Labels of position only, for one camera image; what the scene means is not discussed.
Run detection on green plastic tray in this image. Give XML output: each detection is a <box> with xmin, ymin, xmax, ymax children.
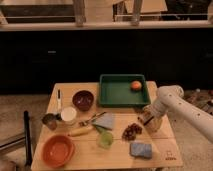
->
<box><xmin>98</xmin><ymin>74</ymin><xmax>151</xmax><ymax>108</ymax></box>

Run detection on white eraser with black sleeve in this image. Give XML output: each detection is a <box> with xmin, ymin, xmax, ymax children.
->
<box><xmin>138</xmin><ymin>112</ymin><xmax>154</xmax><ymax>126</ymax></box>

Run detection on orange plastic bowl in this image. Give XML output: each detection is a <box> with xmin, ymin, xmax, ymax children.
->
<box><xmin>41</xmin><ymin>135</ymin><xmax>75</xmax><ymax>168</ymax></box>

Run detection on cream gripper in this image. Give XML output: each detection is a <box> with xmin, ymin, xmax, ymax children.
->
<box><xmin>143</xmin><ymin>106</ymin><xmax>162</xmax><ymax>132</ymax></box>

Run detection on blue grey cloth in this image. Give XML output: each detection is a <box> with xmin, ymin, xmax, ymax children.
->
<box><xmin>93</xmin><ymin>113</ymin><xmax>115</xmax><ymax>130</ymax></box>

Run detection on dark purple bowl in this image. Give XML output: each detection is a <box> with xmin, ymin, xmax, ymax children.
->
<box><xmin>72</xmin><ymin>90</ymin><xmax>94</xmax><ymax>111</ymax></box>

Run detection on metal measuring cup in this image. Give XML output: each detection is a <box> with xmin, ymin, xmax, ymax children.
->
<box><xmin>42</xmin><ymin>113</ymin><xmax>61</xmax><ymax>131</ymax></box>

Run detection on black chair frame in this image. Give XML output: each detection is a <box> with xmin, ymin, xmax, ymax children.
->
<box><xmin>0</xmin><ymin>110</ymin><xmax>34</xmax><ymax>171</ymax></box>

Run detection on bunch of red grapes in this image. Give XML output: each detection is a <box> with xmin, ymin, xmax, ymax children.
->
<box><xmin>122</xmin><ymin>123</ymin><xmax>142</xmax><ymax>141</ymax></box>

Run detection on green plastic cup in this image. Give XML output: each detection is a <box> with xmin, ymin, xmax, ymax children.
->
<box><xmin>97</xmin><ymin>132</ymin><xmax>113</xmax><ymax>149</ymax></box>

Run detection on blue sponge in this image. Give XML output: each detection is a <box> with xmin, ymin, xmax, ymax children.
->
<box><xmin>130</xmin><ymin>142</ymin><xmax>152</xmax><ymax>159</ymax></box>

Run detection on white plastic cup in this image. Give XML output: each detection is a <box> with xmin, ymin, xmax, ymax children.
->
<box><xmin>61</xmin><ymin>107</ymin><xmax>77</xmax><ymax>125</ymax></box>

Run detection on orange fruit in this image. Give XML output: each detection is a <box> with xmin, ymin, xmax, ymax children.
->
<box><xmin>130</xmin><ymin>81</ymin><xmax>142</xmax><ymax>91</ymax></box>

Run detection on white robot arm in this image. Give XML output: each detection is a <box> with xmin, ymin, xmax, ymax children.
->
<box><xmin>145</xmin><ymin>85</ymin><xmax>213</xmax><ymax>143</ymax></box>

